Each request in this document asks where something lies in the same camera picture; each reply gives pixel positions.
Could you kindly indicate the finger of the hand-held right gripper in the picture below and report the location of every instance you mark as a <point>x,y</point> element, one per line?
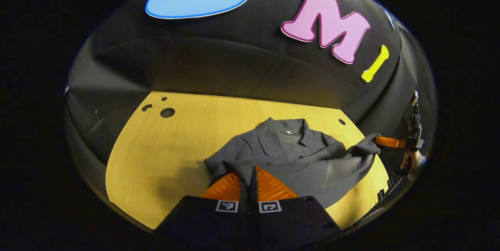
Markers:
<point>390,142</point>

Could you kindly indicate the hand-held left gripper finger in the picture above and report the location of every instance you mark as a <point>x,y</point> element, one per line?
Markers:
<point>246,216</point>
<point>256,219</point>

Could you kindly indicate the grey collared shirt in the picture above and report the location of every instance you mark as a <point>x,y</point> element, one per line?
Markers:
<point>297,157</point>

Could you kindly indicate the black backdrop cloth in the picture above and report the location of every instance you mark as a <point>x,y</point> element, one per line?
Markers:
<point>234,59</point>

